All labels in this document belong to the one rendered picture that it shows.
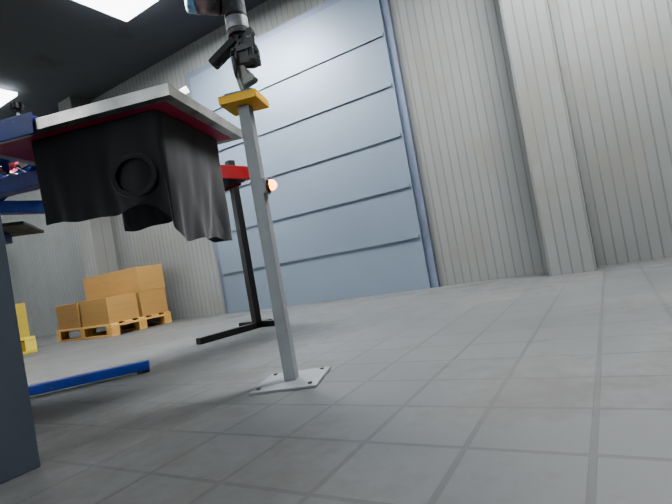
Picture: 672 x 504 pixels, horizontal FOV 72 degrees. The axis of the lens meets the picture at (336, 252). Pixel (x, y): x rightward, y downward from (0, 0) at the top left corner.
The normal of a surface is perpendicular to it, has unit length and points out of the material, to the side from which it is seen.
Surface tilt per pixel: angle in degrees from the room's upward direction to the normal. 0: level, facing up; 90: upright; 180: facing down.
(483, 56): 90
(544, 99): 90
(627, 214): 90
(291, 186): 90
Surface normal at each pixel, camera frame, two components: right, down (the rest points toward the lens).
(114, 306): 0.83, -0.16
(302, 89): -0.51, 0.07
